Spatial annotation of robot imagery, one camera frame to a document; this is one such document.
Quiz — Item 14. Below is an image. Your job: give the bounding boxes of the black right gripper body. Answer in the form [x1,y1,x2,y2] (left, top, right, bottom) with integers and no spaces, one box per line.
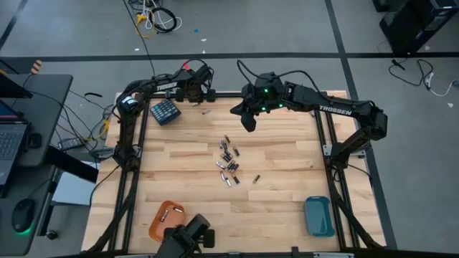
[238,71,288,118]

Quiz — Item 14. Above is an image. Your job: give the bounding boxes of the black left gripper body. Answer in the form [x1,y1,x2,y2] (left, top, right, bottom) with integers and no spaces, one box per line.
[181,64,215,95]

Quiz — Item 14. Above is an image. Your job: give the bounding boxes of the blue plastic bin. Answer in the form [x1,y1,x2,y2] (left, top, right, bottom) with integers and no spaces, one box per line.
[304,195,336,239]

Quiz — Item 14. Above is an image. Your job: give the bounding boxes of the black calculator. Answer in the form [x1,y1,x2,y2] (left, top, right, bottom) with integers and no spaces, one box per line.
[149,98,182,127]

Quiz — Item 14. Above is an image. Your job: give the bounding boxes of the black power adapter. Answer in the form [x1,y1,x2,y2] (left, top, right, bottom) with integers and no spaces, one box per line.
[57,137,85,152]

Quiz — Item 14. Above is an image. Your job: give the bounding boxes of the black desk bar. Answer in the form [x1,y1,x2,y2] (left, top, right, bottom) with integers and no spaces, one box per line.
[45,145,100,184]

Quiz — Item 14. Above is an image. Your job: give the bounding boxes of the orange plastic tray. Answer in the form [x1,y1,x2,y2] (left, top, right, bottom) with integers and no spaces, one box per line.
[148,200,187,243]

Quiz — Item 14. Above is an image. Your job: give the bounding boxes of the black desk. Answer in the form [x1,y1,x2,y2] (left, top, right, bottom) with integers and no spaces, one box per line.
[0,73,75,257]

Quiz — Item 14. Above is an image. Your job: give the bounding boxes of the white flat box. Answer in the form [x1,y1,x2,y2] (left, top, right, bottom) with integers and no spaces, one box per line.
[51,171,95,207]

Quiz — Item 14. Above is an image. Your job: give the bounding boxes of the orange striped marker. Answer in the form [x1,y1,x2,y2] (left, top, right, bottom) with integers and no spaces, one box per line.
[29,59,44,75]

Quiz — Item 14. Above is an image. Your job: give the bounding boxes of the small black box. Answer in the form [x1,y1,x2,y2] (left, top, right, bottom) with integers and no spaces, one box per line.
[27,132,44,150]

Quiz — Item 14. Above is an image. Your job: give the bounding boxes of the black computer tower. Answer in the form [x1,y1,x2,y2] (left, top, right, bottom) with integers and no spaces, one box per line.
[379,0,459,55]

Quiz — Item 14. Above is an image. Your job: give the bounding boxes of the black laptop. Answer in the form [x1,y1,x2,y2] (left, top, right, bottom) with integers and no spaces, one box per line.
[0,100,30,187]

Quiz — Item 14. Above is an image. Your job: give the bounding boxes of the black computer mouse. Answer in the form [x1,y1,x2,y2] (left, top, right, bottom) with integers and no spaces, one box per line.
[11,197,37,234]

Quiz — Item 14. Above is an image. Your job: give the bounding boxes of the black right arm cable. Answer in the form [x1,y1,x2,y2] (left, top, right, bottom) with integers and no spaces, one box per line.
[236,59,323,96]

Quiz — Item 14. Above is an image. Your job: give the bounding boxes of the long black floor cable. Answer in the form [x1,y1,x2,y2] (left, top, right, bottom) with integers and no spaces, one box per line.
[121,0,157,77]

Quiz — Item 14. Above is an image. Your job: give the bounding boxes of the black cable coil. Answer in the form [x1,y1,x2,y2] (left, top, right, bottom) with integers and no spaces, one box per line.
[150,6,179,34]

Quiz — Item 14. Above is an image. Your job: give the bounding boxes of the yellow cable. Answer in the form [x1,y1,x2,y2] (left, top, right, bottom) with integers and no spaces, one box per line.
[134,12,158,39]
[84,118,110,143]

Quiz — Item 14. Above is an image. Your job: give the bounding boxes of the white floor cable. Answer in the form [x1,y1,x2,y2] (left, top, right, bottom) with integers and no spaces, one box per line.
[424,71,459,98]

